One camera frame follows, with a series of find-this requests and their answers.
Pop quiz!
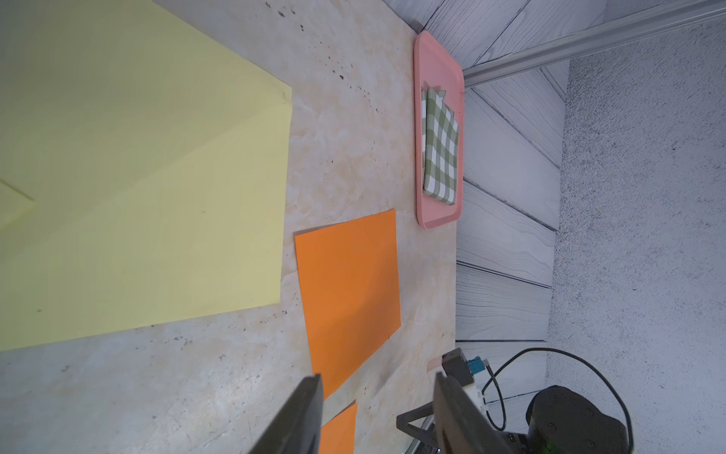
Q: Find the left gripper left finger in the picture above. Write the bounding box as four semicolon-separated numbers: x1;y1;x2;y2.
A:
249;375;323;454

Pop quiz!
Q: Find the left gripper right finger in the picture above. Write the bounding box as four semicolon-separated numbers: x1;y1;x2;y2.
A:
433;373;505;453

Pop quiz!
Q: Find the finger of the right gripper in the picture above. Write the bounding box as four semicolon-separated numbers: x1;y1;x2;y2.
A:
396;402;439;448

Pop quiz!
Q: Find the orange paper sheet front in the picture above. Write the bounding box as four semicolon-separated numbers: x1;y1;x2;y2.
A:
319;401;357;454

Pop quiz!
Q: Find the orange paper sheet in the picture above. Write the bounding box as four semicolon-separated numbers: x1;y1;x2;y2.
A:
319;401;357;454
295;210;402;397

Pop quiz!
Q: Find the orange paper sheet back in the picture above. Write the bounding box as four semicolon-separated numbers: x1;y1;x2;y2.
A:
295;210;402;397

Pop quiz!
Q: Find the yellow paper sheet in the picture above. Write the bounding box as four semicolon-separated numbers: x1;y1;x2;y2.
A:
1;1;292;350

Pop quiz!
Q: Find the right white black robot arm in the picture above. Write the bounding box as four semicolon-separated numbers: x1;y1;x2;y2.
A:
396;378;633;453

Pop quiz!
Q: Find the green checkered cloth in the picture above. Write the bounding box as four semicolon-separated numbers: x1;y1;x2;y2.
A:
422;88;459;205

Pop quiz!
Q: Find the pink plastic tray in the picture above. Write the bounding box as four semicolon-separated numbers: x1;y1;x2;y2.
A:
413;31;465;230

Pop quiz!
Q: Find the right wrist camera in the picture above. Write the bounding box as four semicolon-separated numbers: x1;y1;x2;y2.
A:
441;348;491;404

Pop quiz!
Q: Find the right aluminium frame post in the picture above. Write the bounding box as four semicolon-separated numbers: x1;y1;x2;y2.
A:
463;0;725;88

